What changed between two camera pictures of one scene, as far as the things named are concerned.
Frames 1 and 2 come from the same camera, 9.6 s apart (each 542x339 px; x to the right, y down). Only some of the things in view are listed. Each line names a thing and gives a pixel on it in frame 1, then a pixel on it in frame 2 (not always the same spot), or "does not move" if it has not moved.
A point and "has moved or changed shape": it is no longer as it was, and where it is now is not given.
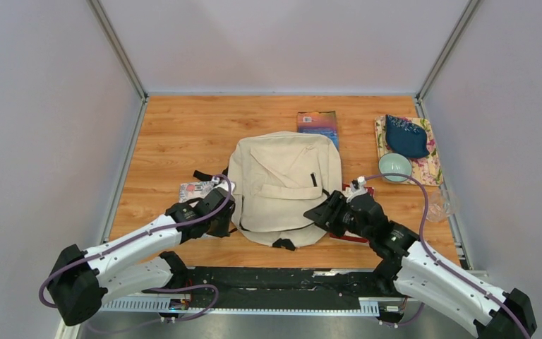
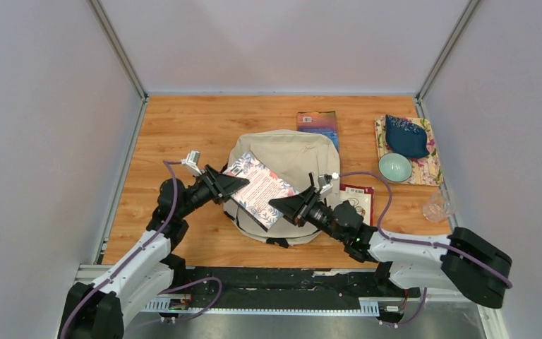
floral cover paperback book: [198, 190] has moved or changed shape
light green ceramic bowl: [394, 163] does not move
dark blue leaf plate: [406, 138] does not move
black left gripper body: [219, 226] -> [203, 191]
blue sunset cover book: [323, 122] does not move
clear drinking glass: [440, 207] does not move
